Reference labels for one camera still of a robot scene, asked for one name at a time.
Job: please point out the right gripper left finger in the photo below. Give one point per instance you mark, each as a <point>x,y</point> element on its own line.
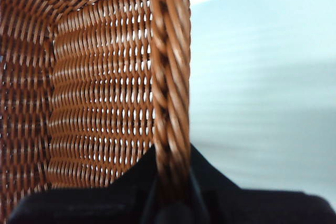
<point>105,205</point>

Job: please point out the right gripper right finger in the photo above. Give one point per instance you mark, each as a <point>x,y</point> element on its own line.
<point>249,208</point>

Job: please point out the brown wicker basket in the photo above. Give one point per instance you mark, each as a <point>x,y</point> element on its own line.
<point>105,77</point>

